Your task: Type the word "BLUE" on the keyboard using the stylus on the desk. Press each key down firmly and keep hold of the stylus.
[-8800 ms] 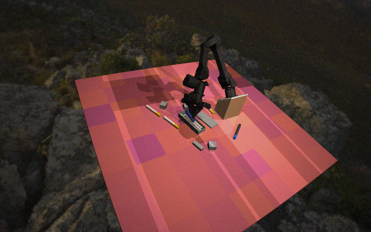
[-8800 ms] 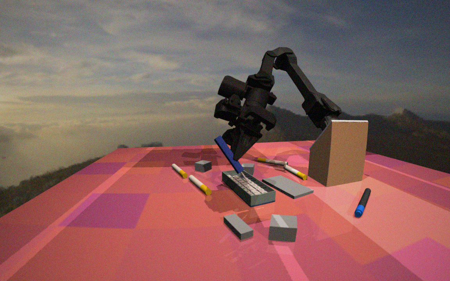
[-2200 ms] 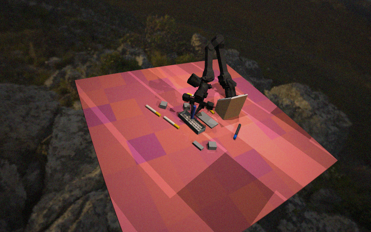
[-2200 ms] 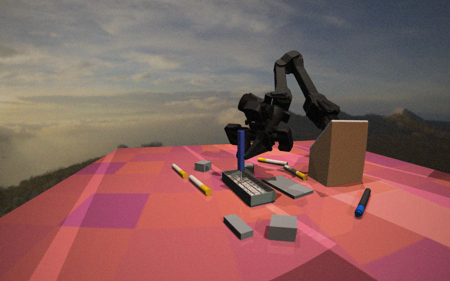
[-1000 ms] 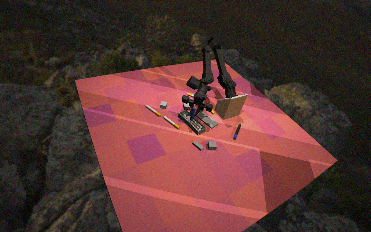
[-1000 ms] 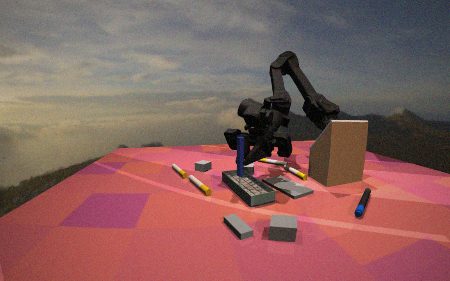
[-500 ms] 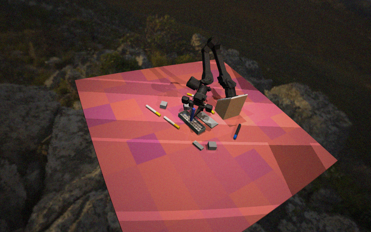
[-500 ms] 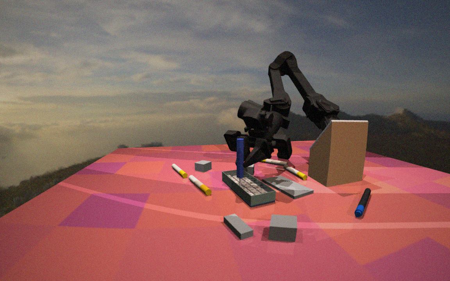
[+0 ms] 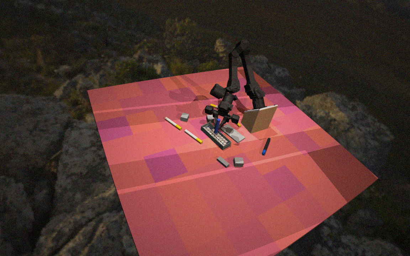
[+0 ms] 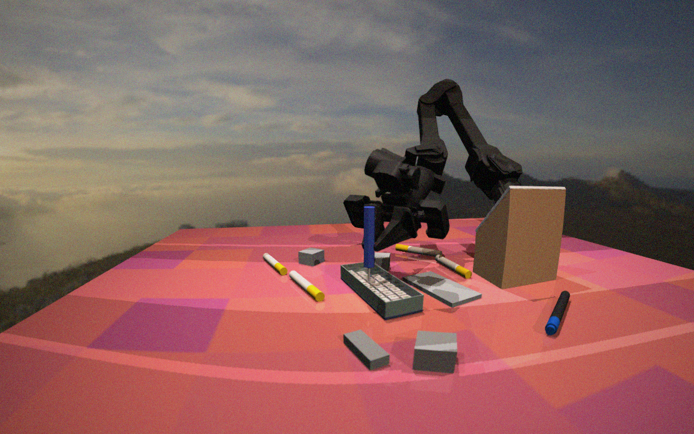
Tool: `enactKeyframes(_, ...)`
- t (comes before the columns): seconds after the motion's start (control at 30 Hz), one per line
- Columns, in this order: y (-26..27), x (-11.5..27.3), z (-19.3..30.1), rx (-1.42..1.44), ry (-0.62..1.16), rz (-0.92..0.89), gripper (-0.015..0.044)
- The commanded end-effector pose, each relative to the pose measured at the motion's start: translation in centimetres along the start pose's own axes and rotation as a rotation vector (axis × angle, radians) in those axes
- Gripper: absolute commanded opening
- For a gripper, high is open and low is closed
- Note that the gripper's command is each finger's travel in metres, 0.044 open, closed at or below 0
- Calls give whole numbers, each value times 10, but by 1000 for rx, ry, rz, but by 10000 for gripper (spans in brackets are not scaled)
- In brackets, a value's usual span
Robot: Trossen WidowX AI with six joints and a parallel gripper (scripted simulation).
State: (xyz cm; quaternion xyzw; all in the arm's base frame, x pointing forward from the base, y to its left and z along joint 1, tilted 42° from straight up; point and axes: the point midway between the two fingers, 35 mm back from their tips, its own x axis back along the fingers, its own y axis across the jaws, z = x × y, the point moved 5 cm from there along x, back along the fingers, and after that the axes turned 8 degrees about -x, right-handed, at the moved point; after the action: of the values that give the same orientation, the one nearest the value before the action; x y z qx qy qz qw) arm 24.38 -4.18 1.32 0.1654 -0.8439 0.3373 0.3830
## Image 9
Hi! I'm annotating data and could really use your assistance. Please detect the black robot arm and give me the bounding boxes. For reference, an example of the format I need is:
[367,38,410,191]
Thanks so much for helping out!
[210,39,267,113]

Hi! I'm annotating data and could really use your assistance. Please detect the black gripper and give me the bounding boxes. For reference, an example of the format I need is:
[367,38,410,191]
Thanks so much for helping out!
[205,100,240,130]

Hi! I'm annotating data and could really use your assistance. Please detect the keyboard with white letter keys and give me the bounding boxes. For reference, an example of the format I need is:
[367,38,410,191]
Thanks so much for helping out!
[201,122,232,150]

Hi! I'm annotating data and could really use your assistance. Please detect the white cube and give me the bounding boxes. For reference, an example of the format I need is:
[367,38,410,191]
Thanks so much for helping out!
[233,157,244,167]

